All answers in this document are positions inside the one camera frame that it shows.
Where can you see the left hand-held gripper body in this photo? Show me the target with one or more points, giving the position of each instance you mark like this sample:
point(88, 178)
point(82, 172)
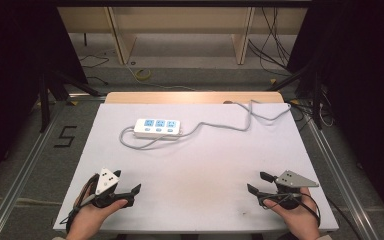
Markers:
point(106, 181)

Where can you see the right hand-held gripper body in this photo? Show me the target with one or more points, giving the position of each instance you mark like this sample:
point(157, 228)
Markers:
point(291, 186)

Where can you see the person's right hand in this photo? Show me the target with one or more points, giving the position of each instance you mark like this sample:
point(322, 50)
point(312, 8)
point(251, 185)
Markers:
point(295, 215)

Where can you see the person's left hand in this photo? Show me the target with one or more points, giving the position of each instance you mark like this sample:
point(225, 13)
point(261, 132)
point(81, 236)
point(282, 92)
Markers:
point(91, 215)

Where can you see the black tape floor mark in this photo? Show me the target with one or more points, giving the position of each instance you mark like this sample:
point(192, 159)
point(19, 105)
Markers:
point(66, 136)

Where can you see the white power strip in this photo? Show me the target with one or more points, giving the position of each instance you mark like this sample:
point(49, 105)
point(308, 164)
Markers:
point(157, 128)

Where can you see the black metal stand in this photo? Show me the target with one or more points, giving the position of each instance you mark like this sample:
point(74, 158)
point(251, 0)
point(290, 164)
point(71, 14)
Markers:
point(48, 96)
point(315, 100)

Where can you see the yellow tape roll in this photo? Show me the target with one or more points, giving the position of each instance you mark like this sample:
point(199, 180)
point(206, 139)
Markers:
point(143, 74)

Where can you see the light wooden table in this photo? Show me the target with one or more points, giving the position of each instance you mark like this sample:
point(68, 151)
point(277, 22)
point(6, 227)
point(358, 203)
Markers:
point(193, 97)

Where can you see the beige wooden shelf unit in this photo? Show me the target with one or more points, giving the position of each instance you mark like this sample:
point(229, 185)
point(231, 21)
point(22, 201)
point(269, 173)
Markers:
point(180, 26)

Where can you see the aluminium floor rail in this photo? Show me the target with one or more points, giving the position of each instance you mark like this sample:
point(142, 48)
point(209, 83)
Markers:
point(23, 173)
point(343, 180)

